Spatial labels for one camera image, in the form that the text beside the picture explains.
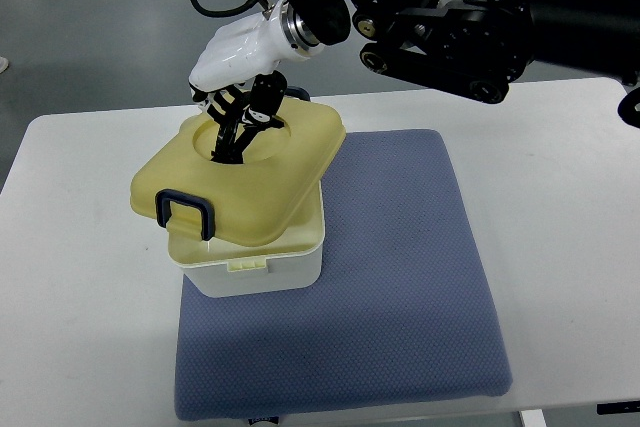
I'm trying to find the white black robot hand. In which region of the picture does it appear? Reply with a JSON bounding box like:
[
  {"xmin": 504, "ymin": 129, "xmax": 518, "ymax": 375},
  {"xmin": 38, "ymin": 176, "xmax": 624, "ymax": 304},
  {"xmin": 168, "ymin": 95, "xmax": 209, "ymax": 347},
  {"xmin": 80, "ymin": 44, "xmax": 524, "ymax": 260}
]
[{"xmin": 188, "ymin": 0, "xmax": 324, "ymax": 130}]

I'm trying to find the yellow storage box lid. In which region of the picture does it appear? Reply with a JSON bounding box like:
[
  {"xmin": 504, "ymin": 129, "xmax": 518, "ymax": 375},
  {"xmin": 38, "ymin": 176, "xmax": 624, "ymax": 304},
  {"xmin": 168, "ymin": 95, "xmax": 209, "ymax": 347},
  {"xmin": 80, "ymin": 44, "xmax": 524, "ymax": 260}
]
[{"xmin": 130, "ymin": 98, "xmax": 346, "ymax": 247}]

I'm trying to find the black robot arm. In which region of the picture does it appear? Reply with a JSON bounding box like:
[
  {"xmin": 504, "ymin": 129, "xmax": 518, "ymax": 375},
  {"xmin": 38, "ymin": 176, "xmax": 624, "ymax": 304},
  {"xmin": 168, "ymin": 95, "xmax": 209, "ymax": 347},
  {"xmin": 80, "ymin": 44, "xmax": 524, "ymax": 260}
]
[{"xmin": 189, "ymin": 0, "xmax": 639, "ymax": 126}]

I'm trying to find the white storage box base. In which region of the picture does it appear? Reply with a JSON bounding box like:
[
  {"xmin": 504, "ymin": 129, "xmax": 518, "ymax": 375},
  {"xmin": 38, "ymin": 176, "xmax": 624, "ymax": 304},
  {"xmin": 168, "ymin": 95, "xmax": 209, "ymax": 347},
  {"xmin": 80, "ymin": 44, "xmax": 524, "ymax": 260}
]
[{"xmin": 168, "ymin": 186, "xmax": 325, "ymax": 298}]

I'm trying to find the blue textured cushion mat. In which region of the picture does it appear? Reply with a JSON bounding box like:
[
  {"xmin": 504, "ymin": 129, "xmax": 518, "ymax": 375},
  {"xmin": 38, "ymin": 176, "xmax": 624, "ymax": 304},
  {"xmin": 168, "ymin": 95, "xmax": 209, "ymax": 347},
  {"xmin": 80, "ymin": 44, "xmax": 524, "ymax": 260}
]
[{"xmin": 175, "ymin": 129, "xmax": 512, "ymax": 421}]

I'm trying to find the black table control panel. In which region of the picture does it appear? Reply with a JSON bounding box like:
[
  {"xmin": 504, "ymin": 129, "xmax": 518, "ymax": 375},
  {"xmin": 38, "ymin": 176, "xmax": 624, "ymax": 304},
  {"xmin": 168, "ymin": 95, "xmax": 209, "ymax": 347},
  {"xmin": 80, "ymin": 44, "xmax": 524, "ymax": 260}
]
[{"xmin": 596, "ymin": 400, "xmax": 640, "ymax": 415}]

